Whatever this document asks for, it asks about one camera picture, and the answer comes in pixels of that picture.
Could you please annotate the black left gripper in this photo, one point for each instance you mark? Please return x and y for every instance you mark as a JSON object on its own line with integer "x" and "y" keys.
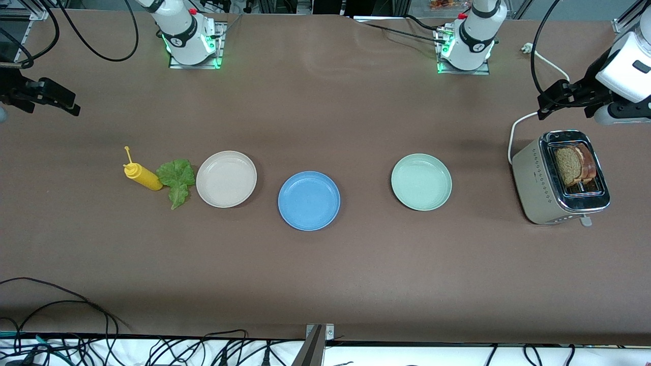
{"x": 588, "y": 89}

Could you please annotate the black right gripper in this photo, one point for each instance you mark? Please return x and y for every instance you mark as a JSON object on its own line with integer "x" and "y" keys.
{"x": 11, "y": 88}

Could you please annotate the brown bread slice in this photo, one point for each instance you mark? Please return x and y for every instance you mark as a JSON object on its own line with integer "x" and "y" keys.
{"x": 590, "y": 162}
{"x": 567, "y": 165}

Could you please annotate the yellow mustard squeeze bottle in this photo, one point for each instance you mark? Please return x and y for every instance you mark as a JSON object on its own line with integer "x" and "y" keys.
{"x": 147, "y": 178}

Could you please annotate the green lettuce leaf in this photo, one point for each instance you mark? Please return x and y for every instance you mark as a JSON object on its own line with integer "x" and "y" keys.
{"x": 175, "y": 175}

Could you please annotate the pale green round plate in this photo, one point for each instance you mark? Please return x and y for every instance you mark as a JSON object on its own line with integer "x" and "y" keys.
{"x": 421, "y": 182}

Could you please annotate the beige round plate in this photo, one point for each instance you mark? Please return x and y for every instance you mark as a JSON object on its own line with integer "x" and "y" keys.
{"x": 226, "y": 179}

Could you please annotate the blue round plate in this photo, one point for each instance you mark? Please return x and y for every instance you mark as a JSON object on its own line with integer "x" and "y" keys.
{"x": 309, "y": 201}

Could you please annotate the silver beige toaster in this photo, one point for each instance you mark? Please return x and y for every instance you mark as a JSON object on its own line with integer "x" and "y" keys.
{"x": 534, "y": 178}

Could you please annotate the orange snack package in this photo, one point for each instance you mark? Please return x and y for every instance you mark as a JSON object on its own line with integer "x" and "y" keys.
{"x": 447, "y": 4}

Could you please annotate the grey metal beam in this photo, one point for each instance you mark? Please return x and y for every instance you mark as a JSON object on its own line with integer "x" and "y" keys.
{"x": 310, "y": 353}

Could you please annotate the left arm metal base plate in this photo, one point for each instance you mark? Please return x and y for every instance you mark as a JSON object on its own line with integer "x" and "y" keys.
{"x": 463, "y": 72}

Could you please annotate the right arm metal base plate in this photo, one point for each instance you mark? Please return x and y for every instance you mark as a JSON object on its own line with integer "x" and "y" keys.
{"x": 196, "y": 66}

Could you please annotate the silver metal bracket plate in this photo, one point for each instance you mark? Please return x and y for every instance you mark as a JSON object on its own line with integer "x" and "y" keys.
{"x": 328, "y": 331}

